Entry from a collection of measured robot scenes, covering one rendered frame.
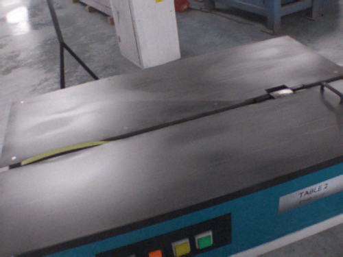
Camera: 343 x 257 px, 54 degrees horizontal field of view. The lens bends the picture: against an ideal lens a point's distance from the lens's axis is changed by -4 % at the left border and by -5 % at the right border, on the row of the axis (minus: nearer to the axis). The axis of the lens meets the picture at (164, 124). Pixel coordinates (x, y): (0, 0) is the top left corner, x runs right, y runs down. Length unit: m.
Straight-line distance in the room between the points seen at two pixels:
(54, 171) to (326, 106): 0.61
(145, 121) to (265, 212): 0.33
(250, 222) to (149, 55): 2.21
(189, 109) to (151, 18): 1.94
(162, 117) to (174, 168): 0.18
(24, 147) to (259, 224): 0.54
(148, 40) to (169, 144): 2.07
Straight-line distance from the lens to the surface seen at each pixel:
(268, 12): 3.35
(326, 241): 1.50
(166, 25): 2.79
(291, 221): 0.77
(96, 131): 0.81
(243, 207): 0.66
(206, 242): 0.66
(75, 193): 0.67
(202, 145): 0.71
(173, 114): 0.81
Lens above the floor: 1.17
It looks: 34 degrees down
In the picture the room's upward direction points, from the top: 9 degrees counter-clockwise
